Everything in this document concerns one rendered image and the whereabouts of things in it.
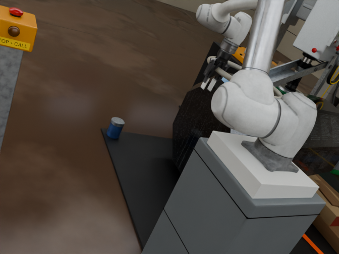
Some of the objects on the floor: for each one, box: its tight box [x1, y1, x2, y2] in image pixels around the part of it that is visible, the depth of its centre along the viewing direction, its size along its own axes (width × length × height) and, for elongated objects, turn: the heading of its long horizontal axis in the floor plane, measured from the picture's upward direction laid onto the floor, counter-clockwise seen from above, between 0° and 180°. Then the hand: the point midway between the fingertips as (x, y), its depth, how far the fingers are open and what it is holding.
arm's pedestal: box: [141, 137, 326, 254], centre depth 171 cm, size 50×50×80 cm
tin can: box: [106, 117, 125, 139], centre depth 286 cm, size 10×10×13 cm
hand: (208, 84), depth 213 cm, fingers closed on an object, 4 cm apart
